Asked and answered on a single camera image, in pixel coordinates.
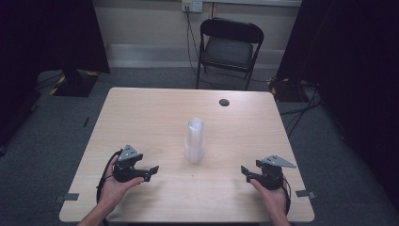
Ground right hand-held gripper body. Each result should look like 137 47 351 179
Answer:
250 153 297 191

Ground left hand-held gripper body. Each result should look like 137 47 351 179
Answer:
112 143 152 184

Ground stack of clear plastic cups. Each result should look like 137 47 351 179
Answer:
184 117 207 165

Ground person's left hand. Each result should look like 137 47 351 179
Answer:
98 154 146 210

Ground person's right hand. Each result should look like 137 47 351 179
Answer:
249 178 289 218

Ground grey tape strip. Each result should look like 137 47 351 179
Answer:
295 189 317 200
54 192 80 203

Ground black stand base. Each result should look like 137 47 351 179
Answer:
49 69 101 98
268 76 305 104

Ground black folding chair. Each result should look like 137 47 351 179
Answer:
195 17 265 91

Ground black curtain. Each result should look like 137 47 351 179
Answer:
0 0 111 152
275 0 399 215

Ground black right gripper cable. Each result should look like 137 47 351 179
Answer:
281 176 293 217

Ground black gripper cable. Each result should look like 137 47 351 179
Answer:
95 149 123 226
281 176 293 217

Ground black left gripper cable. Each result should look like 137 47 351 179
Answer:
95 149 123 226

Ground black floor cables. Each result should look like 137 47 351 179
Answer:
278 79 325 139

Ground black floor cable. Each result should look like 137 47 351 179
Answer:
35 71 65 92

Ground black wall socket cable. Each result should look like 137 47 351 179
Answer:
184 8 220 90

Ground white wall socket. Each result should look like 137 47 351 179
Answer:
181 0 204 14

